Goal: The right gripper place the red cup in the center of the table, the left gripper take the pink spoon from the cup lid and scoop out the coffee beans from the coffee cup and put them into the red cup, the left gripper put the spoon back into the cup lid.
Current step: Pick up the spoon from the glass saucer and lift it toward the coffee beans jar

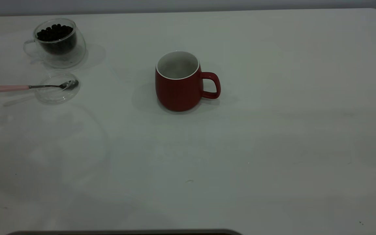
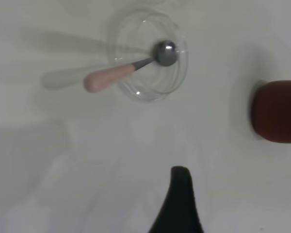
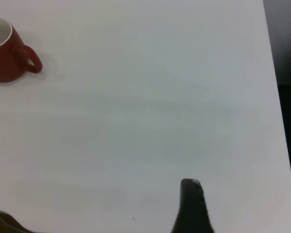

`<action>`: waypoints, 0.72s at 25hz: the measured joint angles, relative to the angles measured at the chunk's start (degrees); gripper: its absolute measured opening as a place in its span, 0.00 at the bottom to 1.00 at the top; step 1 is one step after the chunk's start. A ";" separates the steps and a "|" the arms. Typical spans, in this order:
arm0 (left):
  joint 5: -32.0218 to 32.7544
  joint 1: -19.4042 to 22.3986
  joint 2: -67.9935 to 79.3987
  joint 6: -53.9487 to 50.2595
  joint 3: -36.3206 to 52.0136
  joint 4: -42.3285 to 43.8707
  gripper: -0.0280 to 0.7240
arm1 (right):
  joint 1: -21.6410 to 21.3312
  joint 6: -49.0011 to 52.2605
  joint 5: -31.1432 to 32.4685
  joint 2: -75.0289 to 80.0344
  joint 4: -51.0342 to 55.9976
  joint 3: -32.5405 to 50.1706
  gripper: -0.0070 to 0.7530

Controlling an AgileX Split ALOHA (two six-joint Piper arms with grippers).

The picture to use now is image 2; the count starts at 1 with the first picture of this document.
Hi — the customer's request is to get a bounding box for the pink handled metal spoon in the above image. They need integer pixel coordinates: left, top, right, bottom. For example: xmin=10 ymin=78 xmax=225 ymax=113
xmin=83 ymin=40 xmax=180 ymax=93

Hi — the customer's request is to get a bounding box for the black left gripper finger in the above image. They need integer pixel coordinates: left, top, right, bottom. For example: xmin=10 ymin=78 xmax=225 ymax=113
xmin=147 ymin=166 xmax=205 ymax=233

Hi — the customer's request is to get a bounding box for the clear glass round dish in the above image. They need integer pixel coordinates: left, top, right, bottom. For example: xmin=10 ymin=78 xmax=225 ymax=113
xmin=108 ymin=8 xmax=190 ymax=102

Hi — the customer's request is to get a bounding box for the red ceramic mug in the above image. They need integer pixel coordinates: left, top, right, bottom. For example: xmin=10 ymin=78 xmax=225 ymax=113
xmin=251 ymin=80 xmax=291 ymax=144

